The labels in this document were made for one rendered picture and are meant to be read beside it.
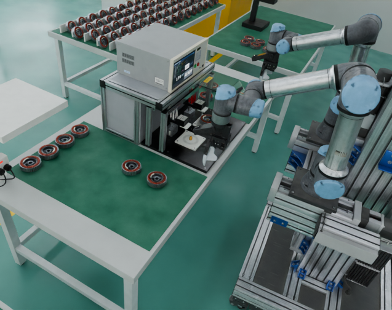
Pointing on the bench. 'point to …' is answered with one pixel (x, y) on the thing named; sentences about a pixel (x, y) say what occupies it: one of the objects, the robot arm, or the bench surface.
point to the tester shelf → (133, 93)
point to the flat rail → (183, 99)
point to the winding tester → (159, 55)
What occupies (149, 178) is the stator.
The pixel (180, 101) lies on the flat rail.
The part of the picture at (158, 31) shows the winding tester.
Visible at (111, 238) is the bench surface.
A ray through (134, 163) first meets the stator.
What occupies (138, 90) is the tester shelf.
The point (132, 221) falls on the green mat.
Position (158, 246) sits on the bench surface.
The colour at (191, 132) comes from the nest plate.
